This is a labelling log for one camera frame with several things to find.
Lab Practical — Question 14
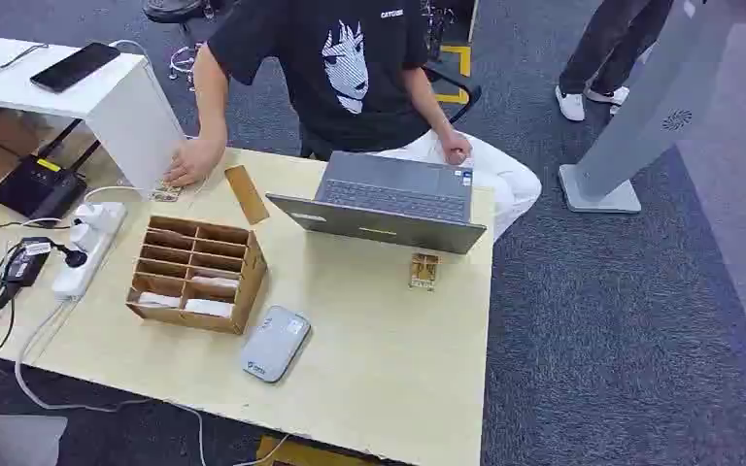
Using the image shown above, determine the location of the person's right hand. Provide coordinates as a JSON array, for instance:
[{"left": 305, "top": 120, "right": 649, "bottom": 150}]
[{"left": 163, "top": 138, "right": 223, "bottom": 189}]

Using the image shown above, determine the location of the person's left hand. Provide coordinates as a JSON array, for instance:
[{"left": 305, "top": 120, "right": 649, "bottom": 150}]
[{"left": 440, "top": 130, "right": 474, "bottom": 167}]

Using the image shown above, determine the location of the black chair armrest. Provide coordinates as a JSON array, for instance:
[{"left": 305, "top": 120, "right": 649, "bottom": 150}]
[{"left": 424, "top": 66, "right": 483, "bottom": 124}]

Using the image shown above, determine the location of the brown wooden strip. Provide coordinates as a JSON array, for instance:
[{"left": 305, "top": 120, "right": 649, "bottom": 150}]
[{"left": 223, "top": 165, "right": 271, "bottom": 226}]

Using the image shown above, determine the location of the grey laptop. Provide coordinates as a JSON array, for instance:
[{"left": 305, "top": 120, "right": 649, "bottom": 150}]
[{"left": 265, "top": 150, "right": 489, "bottom": 256}]

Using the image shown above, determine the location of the white side desk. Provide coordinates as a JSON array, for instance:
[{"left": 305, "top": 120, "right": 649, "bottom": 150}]
[{"left": 0, "top": 33, "right": 187, "bottom": 194}]

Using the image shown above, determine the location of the yellow floor tape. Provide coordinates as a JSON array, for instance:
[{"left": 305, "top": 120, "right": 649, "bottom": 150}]
[{"left": 435, "top": 45, "right": 473, "bottom": 106}]

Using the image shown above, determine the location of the white plug adapter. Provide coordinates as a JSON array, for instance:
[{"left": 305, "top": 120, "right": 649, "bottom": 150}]
[
  {"left": 74, "top": 203, "right": 119, "bottom": 234},
  {"left": 69, "top": 221, "right": 99, "bottom": 252}
]

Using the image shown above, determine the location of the seated person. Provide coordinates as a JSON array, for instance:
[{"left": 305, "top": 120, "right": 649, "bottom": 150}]
[{"left": 163, "top": 0, "right": 544, "bottom": 243}]

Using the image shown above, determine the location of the white card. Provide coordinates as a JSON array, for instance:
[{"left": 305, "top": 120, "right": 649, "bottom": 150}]
[
  {"left": 138, "top": 292, "right": 183, "bottom": 310},
  {"left": 184, "top": 298, "right": 235, "bottom": 319},
  {"left": 190, "top": 275, "right": 241, "bottom": 290}
]

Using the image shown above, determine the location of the small wooden card stand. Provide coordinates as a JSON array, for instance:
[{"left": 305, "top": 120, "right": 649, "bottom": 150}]
[{"left": 408, "top": 252, "right": 441, "bottom": 292}]

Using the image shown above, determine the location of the wooden card box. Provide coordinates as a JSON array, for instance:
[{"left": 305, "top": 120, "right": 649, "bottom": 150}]
[{"left": 125, "top": 215, "right": 269, "bottom": 336}]

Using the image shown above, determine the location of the black smartphone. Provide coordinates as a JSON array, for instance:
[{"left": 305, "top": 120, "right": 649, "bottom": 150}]
[{"left": 29, "top": 42, "right": 122, "bottom": 94}]

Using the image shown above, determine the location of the black office chair base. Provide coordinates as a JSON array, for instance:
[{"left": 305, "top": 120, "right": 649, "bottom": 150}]
[{"left": 142, "top": 0, "right": 217, "bottom": 25}]

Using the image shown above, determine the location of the black router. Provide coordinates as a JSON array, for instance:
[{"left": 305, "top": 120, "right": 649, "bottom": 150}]
[{"left": 0, "top": 154, "right": 89, "bottom": 222}]

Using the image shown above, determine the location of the white power strip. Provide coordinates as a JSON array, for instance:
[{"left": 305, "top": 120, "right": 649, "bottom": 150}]
[{"left": 51, "top": 201, "right": 128, "bottom": 301}]

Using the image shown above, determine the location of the standing person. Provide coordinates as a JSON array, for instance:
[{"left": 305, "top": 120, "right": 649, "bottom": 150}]
[{"left": 554, "top": 0, "right": 675, "bottom": 123}]

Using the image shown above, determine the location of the black power brick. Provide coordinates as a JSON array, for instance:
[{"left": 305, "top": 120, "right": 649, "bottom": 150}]
[{"left": 2, "top": 236, "right": 55, "bottom": 288}]

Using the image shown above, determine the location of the grey portable drive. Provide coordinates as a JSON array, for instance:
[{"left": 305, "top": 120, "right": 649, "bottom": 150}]
[{"left": 239, "top": 305, "right": 313, "bottom": 385}]

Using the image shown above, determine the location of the grey kiosk stand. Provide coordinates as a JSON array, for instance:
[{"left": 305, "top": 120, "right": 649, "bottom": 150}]
[{"left": 558, "top": 0, "right": 746, "bottom": 215}]

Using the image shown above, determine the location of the grey flat panel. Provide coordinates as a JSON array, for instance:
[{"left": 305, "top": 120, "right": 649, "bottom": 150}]
[{"left": 0, "top": 413, "right": 69, "bottom": 466}]

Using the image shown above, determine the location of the white wire loop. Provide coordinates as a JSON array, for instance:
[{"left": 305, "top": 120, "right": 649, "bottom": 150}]
[{"left": 168, "top": 43, "right": 200, "bottom": 91}]

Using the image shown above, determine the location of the long white cable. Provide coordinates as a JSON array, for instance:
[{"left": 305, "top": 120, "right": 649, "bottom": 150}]
[{"left": 14, "top": 298, "right": 290, "bottom": 466}]

